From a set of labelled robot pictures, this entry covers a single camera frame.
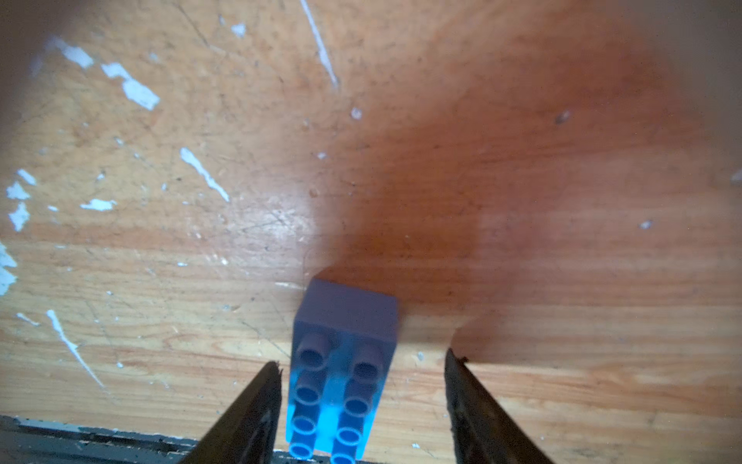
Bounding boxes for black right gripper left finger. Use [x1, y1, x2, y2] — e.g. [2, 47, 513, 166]
[182, 362, 282, 463]

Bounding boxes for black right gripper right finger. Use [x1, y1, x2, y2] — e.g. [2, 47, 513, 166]
[444, 350, 553, 464]

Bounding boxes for blue lego brick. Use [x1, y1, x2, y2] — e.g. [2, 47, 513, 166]
[286, 278, 399, 463]

